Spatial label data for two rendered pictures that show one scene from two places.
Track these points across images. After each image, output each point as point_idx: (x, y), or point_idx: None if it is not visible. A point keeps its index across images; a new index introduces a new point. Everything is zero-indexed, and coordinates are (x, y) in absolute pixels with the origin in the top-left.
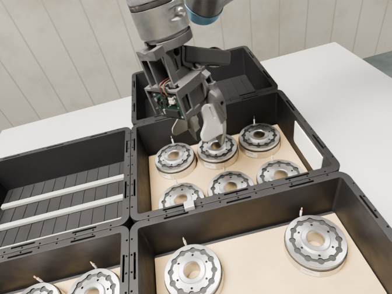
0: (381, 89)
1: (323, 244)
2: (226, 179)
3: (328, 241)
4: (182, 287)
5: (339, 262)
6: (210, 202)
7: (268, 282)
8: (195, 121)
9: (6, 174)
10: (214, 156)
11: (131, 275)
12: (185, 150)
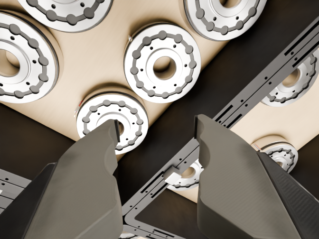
0: None
1: (299, 80)
2: (149, 59)
3: (304, 74)
4: (187, 183)
5: (311, 86)
6: (191, 151)
7: (240, 124)
8: (115, 156)
9: None
10: (83, 13)
11: (168, 237)
12: (11, 33)
